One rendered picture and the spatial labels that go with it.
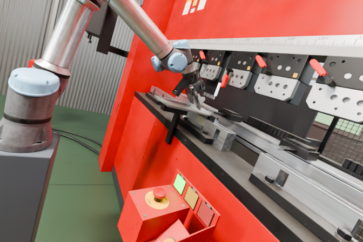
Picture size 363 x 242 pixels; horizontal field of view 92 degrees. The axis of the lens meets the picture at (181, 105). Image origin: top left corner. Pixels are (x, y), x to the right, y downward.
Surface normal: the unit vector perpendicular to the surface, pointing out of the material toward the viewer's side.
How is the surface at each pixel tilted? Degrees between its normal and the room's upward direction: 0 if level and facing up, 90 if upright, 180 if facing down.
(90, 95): 90
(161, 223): 90
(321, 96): 90
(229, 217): 90
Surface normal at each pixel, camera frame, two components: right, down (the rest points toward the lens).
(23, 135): 0.58, 0.01
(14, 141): 0.40, -0.04
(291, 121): -0.82, -0.20
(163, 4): 0.47, 0.30
